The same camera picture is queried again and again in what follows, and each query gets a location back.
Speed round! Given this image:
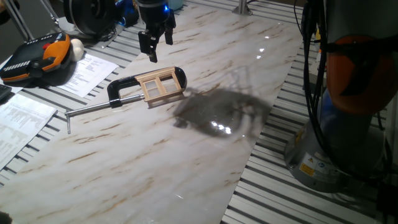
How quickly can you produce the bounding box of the silver upright post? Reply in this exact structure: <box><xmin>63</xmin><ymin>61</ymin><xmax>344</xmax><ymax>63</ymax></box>
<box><xmin>232</xmin><ymin>0</ymin><xmax>253</xmax><ymax>16</ymax></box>

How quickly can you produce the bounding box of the thin metal tripod leg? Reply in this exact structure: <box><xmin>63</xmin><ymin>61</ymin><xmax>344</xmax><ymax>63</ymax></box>
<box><xmin>40</xmin><ymin>0</ymin><xmax>60</xmax><ymax>26</ymax></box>

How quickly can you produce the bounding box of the blue fabric bag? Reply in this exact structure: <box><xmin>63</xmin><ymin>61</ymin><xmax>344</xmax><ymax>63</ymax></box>
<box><xmin>116</xmin><ymin>0</ymin><xmax>140</xmax><ymax>28</ymax></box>

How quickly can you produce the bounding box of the white round plush toy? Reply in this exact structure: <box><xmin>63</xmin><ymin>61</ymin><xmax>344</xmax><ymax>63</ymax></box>
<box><xmin>70</xmin><ymin>38</ymin><xmax>85</xmax><ymax>62</ymax></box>

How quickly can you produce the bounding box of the miniature wooden sliding window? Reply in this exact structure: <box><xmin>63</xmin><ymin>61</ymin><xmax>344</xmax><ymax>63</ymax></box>
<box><xmin>134</xmin><ymin>66</ymin><xmax>185</xmax><ymax>103</ymax></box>

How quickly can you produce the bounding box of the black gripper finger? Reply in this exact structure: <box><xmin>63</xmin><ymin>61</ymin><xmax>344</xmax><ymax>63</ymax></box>
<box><xmin>164</xmin><ymin>17</ymin><xmax>177</xmax><ymax>46</ymax></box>
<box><xmin>137</xmin><ymin>27</ymin><xmax>162</xmax><ymax>63</ymax></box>

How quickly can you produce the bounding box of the grey metal tripod leg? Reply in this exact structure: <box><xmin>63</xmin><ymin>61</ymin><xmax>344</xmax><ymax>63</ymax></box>
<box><xmin>2</xmin><ymin>0</ymin><xmax>35</xmax><ymax>42</ymax></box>

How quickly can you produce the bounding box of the black steel C-clamp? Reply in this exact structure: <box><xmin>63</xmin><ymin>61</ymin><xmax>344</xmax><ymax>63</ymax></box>
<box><xmin>64</xmin><ymin>66</ymin><xmax>188</xmax><ymax>135</ymax></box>

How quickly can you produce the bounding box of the black computer keyboard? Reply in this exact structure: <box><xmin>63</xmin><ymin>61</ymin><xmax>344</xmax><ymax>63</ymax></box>
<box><xmin>0</xmin><ymin>83</ymin><xmax>12</xmax><ymax>102</ymax></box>

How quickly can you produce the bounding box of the person's dark sleeved forearm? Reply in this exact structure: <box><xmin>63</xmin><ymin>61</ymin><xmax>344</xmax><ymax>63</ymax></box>
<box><xmin>0</xmin><ymin>0</ymin><xmax>21</xmax><ymax>26</ymax></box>

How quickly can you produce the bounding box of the marble pattern board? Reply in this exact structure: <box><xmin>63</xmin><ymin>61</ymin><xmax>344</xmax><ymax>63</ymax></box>
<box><xmin>0</xmin><ymin>0</ymin><xmax>304</xmax><ymax>224</ymax></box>

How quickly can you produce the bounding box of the orange black teach pendant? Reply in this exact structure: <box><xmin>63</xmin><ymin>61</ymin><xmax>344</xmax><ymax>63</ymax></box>
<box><xmin>0</xmin><ymin>32</ymin><xmax>73</xmax><ymax>83</ymax></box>

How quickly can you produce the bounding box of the black round spool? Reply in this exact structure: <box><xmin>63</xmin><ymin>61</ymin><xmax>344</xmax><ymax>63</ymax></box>
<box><xmin>63</xmin><ymin>0</ymin><xmax>118</xmax><ymax>37</ymax></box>

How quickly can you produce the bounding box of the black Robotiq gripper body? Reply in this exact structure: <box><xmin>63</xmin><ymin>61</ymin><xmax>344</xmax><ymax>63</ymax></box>
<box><xmin>136</xmin><ymin>0</ymin><xmax>175</xmax><ymax>32</ymax></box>

